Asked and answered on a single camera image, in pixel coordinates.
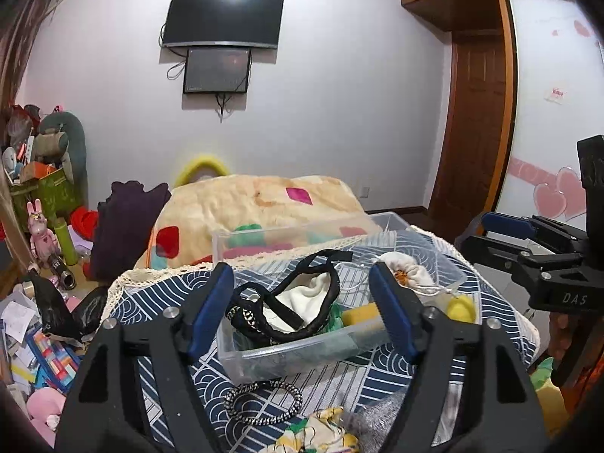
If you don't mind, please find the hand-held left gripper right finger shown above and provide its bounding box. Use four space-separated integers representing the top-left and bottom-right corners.
369 262 551 453

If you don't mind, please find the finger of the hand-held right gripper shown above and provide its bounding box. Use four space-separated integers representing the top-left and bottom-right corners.
459 235 548 290
480 211 588 258

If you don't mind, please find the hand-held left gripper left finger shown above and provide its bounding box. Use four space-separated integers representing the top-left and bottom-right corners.
54 262 235 453

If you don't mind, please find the clear plastic storage box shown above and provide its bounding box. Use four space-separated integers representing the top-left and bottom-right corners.
211 212 465 383

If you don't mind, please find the small yellow soft toy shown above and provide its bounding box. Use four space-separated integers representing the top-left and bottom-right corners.
446 295 477 324

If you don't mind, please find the white soft cloth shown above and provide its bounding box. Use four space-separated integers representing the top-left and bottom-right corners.
262 271 338 333

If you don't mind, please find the yellow sponge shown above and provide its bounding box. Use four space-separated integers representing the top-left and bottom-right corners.
342 304 384 329

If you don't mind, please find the blue wave pattern tablecloth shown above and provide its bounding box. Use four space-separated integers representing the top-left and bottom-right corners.
106 224 541 453

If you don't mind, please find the black lace bra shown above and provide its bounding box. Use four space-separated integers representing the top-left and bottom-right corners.
225 249 354 346

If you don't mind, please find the yellow green plush toy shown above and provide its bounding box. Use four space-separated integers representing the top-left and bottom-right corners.
530 356 573 424

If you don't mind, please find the black white braided headband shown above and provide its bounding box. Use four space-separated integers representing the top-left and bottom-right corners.
224 380 304 426

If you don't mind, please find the beige blanket with coloured patches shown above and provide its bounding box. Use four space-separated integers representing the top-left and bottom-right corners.
134 174 384 271

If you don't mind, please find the brown wooden door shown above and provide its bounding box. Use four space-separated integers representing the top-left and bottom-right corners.
427 31 508 220

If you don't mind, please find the grey furry cloth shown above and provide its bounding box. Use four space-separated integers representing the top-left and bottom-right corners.
342 397 407 453

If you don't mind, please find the dark purple garment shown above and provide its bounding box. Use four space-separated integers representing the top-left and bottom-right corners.
89 180 172 284

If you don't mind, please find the white wardrobe sliding door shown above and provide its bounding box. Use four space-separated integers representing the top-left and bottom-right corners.
493 0 604 228

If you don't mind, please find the floral patterned cloth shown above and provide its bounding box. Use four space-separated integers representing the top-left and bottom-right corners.
264 407 362 453

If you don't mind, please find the red cloth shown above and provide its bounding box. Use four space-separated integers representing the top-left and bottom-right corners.
71 206 100 242

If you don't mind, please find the black cylinder device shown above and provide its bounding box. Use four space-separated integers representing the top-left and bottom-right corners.
48 255 77 291

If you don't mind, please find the black plastic bag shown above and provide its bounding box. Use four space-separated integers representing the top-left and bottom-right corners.
29 274 109 341

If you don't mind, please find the green cylinder tube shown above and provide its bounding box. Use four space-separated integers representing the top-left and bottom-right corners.
53 217 79 266

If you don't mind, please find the pile of papers and books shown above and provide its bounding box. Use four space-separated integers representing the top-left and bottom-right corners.
0 288 83 393

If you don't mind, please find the pink rabbit figure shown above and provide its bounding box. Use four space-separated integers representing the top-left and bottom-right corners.
26 199 60 270

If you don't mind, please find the green cardboard box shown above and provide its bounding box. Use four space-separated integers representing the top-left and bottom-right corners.
9 165 82 220

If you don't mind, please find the pink plush toy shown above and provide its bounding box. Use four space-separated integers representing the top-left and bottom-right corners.
26 387 68 447

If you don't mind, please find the brown curtain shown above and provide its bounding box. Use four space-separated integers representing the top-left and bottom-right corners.
0 0 71 109

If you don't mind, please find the white drawstring pouch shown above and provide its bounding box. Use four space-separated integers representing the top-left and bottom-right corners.
375 251 454 299

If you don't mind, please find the yellow plush ring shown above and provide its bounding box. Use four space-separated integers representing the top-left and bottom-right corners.
172 153 234 190

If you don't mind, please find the small black wall monitor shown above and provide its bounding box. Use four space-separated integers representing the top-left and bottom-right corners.
183 47 252 95

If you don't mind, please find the black wall television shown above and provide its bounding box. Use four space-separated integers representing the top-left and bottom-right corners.
160 0 285 51

